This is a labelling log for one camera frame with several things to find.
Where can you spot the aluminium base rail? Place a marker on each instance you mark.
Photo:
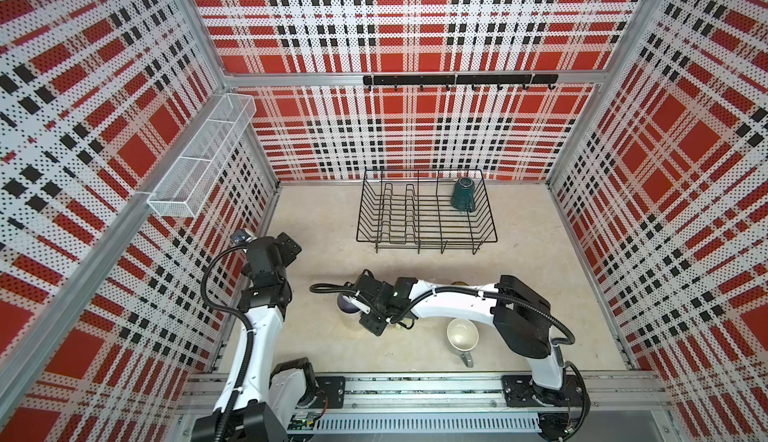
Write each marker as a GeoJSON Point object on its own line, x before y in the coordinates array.
{"type": "Point", "coordinates": [625, 405]}

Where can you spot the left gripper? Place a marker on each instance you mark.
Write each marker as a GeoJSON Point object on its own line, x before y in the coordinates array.
{"type": "Point", "coordinates": [286, 255]}

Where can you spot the light green mug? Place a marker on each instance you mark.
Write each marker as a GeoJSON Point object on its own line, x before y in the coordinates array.
{"type": "Point", "coordinates": [406, 323]}

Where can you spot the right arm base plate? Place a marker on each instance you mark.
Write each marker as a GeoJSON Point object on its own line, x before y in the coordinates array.
{"type": "Point", "coordinates": [520, 391]}

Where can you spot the white wire wall basket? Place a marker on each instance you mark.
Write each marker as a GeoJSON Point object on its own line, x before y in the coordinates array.
{"type": "Point", "coordinates": [186, 186]}

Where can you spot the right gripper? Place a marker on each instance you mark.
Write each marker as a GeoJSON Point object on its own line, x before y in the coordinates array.
{"type": "Point", "coordinates": [373, 325]}

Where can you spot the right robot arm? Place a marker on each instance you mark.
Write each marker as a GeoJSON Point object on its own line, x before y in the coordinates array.
{"type": "Point", "coordinates": [520, 315]}

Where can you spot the purple iridescent mug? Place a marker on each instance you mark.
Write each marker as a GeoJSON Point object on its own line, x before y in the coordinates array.
{"type": "Point", "coordinates": [347, 305]}

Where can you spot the dark green mug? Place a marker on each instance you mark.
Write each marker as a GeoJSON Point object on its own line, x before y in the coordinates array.
{"type": "Point", "coordinates": [463, 195]}

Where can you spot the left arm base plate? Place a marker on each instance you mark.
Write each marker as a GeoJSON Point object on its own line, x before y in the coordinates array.
{"type": "Point", "coordinates": [327, 392]}

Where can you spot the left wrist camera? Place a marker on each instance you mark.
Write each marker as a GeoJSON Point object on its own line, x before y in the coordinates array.
{"type": "Point", "coordinates": [242, 237]}

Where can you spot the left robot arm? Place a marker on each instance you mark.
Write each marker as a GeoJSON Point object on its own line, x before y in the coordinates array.
{"type": "Point", "coordinates": [259, 397]}

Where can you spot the black wire dish rack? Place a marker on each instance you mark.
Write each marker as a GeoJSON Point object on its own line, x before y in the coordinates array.
{"type": "Point", "coordinates": [411, 210]}

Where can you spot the white grey-handled mug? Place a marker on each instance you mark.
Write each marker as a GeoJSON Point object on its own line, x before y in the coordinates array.
{"type": "Point", "coordinates": [463, 337]}

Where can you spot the black wall hook rail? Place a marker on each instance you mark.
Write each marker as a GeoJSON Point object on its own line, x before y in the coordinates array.
{"type": "Point", "coordinates": [525, 79]}

